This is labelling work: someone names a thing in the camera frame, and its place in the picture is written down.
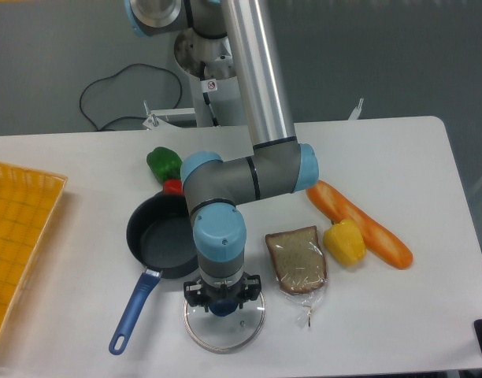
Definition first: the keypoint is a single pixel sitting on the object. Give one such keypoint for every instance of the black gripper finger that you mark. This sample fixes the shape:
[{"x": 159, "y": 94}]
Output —
[
  {"x": 196, "y": 295},
  {"x": 249, "y": 289}
]

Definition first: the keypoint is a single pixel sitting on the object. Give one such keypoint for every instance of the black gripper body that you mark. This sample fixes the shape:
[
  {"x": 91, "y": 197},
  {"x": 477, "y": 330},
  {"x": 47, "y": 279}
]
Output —
[{"x": 223, "y": 291}]

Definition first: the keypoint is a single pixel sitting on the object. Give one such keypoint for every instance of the glass lid with blue knob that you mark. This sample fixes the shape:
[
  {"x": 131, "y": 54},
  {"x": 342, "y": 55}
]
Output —
[{"x": 225, "y": 335}]

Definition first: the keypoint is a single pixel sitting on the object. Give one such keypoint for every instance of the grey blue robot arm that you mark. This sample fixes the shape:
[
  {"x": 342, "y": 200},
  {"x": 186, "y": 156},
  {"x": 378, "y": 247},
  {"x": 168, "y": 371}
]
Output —
[{"x": 279, "y": 164}]

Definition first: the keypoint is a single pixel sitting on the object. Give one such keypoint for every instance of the bread slice in plastic bag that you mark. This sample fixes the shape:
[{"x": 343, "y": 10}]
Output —
[{"x": 300, "y": 268}]

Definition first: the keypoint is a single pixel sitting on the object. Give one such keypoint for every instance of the yellow bell pepper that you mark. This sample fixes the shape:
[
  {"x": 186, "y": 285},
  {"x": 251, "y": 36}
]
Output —
[{"x": 345, "y": 243}]

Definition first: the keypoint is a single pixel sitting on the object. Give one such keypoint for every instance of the red bell pepper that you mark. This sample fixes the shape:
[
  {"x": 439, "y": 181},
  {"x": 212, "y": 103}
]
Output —
[{"x": 173, "y": 186}]

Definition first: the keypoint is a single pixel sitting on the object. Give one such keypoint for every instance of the green bell pepper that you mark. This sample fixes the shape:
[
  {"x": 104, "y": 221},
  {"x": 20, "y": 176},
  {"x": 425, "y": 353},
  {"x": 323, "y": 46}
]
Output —
[{"x": 165, "y": 164}]

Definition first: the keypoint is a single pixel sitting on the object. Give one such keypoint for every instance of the orange baguette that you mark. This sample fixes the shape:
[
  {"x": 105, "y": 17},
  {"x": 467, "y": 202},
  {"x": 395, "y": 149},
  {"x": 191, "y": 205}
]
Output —
[{"x": 383, "y": 243}]

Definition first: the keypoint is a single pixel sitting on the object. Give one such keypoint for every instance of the yellow woven basket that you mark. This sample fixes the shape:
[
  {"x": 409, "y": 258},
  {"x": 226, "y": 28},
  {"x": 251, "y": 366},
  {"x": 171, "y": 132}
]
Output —
[{"x": 28, "y": 199}]

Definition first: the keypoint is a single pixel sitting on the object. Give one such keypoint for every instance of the dark pan with blue handle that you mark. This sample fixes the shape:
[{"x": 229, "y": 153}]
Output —
[{"x": 159, "y": 236}]

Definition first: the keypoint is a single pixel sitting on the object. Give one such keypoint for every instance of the white table bracket left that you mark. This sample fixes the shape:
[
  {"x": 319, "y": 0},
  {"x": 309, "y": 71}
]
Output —
[{"x": 151, "y": 121}]

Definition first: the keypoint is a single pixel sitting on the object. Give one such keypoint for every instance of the white table bracket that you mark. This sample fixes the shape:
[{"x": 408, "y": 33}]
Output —
[
  {"x": 357, "y": 110},
  {"x": 151, "y": 121}
]

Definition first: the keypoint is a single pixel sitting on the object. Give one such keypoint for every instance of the white table bracket right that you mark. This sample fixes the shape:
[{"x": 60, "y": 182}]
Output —
[{"x": 357, "y": 110}]

